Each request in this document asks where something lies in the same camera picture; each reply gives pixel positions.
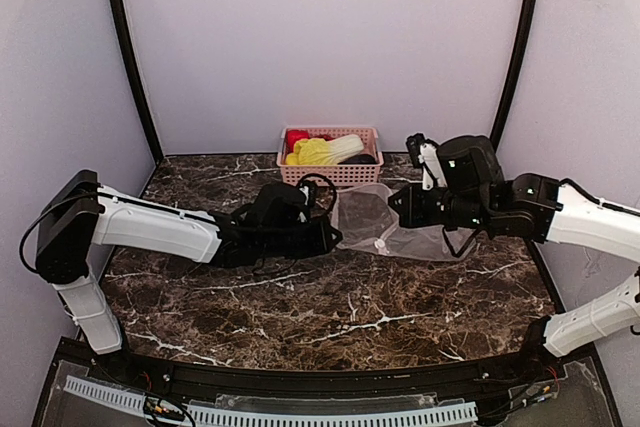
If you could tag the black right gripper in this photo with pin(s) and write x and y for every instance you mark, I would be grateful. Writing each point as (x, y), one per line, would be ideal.
(417, 206)

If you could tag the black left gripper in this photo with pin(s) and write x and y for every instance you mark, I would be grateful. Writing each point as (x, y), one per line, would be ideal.
(310, 238)

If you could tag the clear zip top bag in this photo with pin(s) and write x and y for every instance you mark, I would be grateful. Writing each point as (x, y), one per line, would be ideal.
(362, 215)

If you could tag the pink perforated plastic basket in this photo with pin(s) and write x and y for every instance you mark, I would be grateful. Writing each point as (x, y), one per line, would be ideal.
(341, 175)

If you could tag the yellow toy napa cabbage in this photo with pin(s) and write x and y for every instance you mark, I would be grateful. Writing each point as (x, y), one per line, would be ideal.
(322, 152)

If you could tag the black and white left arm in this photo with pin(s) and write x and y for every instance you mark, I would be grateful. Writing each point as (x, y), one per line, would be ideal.
(279, 223)

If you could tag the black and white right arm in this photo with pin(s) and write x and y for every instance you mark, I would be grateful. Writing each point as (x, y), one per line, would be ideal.
(463, 187)

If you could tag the purple toy eggplant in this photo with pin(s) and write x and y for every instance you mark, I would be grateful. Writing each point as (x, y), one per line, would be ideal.
(360, 159)

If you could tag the red toy bell pepper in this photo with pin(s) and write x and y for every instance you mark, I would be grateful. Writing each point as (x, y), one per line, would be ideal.
(292, 136)

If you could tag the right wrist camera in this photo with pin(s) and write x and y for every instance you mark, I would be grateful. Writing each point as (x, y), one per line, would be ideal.
(423, 155)

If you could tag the black curved front rail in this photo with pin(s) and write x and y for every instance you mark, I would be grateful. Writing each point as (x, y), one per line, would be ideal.
(489, 381)

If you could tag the white slotted cable duct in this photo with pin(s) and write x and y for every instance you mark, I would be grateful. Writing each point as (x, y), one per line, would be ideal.
(235, 410)

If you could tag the black right frame post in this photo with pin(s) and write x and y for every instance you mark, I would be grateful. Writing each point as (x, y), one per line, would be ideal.
(516, 61)

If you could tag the black frame post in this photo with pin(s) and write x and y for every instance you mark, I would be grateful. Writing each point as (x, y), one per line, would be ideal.
(516, 61)
(128, 56)

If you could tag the black left frame post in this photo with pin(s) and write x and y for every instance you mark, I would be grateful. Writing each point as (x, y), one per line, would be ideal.
(128, 56)

